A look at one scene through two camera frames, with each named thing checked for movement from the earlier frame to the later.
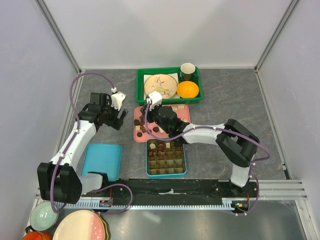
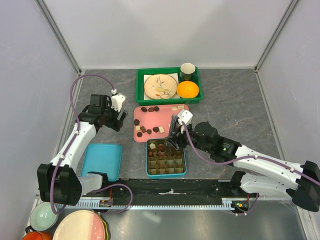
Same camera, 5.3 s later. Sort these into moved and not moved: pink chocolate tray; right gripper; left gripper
Moved: right gripper
Not moved: pink chocolate tray; left gripper
